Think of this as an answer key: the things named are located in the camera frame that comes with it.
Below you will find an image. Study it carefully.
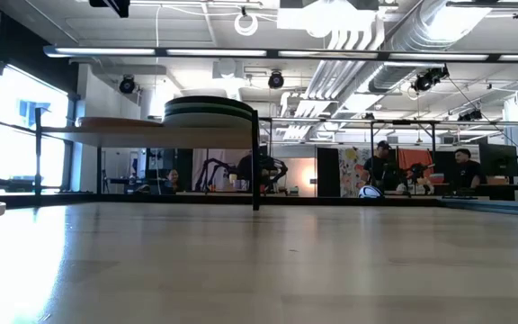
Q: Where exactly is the black ceiling spotlight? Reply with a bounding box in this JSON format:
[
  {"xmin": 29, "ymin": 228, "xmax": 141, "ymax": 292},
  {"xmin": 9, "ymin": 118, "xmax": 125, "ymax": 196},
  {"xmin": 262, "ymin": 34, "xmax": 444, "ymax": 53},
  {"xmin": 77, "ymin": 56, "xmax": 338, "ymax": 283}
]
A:
[
  {"xmin": 267, "ymin": 70, "xmax": 286, "ymax": 90},
  {"xmin": 119, "ymin": 75, "xmax": 137, "ymax": 95}
]

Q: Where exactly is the black metal rig frame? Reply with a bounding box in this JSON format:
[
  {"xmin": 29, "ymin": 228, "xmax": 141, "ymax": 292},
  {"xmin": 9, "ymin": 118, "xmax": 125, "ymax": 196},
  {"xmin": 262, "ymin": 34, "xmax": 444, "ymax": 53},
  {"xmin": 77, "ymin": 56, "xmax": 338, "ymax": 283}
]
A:
[{"xmin": 0, "ymin": 191, "xmax": 442, "ymax": 209}]

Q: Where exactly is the background black metal frame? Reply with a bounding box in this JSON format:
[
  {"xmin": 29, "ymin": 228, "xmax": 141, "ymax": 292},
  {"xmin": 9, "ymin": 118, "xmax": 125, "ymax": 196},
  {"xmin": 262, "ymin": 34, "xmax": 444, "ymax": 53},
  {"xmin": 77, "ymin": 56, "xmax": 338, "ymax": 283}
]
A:
[{"xmin": 258, "ymin": 117, "xmax": 518, "ymax": 194}]

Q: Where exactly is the large bright window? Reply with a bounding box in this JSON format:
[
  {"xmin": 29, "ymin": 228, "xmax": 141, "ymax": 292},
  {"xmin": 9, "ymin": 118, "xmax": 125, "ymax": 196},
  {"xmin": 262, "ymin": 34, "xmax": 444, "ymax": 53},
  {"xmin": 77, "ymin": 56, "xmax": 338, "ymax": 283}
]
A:
[{"xmin": 0, "ymin": 65, "xmax": 70, "ymax": 194}]

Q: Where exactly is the blue flat pad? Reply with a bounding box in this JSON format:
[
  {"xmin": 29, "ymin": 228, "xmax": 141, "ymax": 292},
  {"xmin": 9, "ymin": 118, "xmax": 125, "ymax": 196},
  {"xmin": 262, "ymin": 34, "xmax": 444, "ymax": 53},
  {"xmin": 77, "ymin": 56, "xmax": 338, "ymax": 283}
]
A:
[{"xmin": 436, "ymin": 198, "xmax": 518, "ymax": 219}]

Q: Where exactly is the black white ball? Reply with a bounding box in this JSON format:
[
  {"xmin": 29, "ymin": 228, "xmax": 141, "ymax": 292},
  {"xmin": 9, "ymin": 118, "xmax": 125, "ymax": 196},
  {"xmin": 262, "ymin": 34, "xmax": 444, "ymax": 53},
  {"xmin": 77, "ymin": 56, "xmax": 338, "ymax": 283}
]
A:
[{"xmin": 358, "ymin": 184, "xmax": 385, "ymax": 200}]

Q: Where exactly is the overhead led light bar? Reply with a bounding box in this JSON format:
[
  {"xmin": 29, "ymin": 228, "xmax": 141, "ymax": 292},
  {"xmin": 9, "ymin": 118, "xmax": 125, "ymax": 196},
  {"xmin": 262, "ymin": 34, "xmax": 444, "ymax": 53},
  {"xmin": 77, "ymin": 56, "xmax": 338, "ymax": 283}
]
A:
[{"xmin": 42, "ymin": 44, "xmax": 518, "ymax": 64}]

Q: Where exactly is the orange cloth backdrop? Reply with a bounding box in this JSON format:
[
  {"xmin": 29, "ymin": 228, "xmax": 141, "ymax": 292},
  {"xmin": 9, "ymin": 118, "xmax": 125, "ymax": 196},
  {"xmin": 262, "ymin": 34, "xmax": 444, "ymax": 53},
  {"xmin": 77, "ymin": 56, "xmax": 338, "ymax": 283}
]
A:
[{"xmin": 397, "ymin": 148, "xmax": 434, "ymax": 172}]

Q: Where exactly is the person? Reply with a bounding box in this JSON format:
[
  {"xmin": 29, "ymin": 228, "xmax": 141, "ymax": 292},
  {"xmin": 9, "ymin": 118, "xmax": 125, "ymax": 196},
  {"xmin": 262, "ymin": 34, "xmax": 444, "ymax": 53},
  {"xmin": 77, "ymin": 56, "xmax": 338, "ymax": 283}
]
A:
[
  {"xmin": 362, "ymin": 139, "xmax": 400, "ymax": 194},
  {"xmin": 164, "ymin": 168, "xmax": 182, "ymax": 194},
  {"xmin": 449, "ymin": 148, "xmax": 488, "ymax": 190},
  {"xmin": 235, "ymin": 154, "xmax": 255, "ymax": 182}
]

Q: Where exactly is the white cable coil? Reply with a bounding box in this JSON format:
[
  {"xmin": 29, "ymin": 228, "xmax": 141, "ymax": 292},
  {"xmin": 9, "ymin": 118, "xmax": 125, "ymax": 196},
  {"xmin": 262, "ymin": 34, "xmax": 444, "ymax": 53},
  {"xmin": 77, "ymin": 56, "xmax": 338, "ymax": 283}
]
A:
[{"xmin": 233, "ymin": 12, "xmax": 260, "ymax": 38}]

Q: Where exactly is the black upright panel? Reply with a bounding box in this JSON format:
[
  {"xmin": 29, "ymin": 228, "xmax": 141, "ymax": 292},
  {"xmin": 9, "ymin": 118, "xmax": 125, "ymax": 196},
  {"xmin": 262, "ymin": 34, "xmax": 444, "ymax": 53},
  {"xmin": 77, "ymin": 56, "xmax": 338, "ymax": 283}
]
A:
[{"xmin": 316, "ymin": 147, "xmax": 341, "ymax": 198}]

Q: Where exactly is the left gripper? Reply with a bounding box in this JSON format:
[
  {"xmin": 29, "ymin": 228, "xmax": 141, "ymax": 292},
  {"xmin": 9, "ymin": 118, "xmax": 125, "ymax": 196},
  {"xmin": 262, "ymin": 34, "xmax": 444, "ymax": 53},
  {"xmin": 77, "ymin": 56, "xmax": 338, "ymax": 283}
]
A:
[{"xmin": 88, "ymin": 0, "xmax": 130, "ymax": 19}]

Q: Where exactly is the floral poster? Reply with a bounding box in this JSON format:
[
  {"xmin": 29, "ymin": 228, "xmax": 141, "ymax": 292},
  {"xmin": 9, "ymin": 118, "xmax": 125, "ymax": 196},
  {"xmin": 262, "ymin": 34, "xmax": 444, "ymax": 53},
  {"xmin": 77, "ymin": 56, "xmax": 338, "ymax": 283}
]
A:
[{"xmin": 338, "ymin": 147, "xmax": 369, "ymax": 197}]

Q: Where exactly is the sage green plate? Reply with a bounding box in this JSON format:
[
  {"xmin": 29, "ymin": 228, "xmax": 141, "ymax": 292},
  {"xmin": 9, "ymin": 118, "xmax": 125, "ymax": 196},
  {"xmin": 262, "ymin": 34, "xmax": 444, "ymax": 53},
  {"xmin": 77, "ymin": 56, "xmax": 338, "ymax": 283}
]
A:
[{"xmin": 163, "ymin": 105, "xmax": 255, "ymax": 115}]

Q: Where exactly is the black track light cluster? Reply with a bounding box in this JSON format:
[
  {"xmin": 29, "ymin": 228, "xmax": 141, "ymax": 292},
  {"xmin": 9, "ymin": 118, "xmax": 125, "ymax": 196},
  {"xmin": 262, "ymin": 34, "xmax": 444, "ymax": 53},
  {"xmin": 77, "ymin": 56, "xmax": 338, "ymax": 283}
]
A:
[
  {"xmin": 457, "ymin": 108, "xmax": 484, "ymax": 122},
  {"xmin": 410, "ymin": 66, "xmax": 451, "ymax": 94}
]

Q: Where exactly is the silver ventilation duct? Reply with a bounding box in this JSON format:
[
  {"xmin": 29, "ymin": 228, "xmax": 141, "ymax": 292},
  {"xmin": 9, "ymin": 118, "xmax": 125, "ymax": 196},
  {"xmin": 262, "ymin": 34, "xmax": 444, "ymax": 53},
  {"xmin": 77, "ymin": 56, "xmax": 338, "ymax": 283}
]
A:
[{"xmin": 369, "ymin": 0, "xmax": 496, "ymax": 95}]

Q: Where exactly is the wood-top black-frame shelf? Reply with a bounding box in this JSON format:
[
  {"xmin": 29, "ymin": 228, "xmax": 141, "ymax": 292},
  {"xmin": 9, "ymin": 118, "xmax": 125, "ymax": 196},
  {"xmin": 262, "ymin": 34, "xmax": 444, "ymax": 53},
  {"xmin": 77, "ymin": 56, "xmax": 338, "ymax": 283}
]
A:
[{"xmin": 33, "ymin": 106, "xmax": 262, "ymax": 212}]

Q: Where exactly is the black computer monitor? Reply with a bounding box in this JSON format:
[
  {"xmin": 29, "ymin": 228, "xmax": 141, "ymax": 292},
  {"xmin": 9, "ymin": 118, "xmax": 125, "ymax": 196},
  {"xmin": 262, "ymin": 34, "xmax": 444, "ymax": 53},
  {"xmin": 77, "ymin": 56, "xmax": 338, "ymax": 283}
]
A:
[
  {"xmin": 478, "ymin": 142, "xmax": 518, "ymax": 177},
  {"xmin": 433, "ymin": 150, "xmax": 458, "ymax": 181}
]

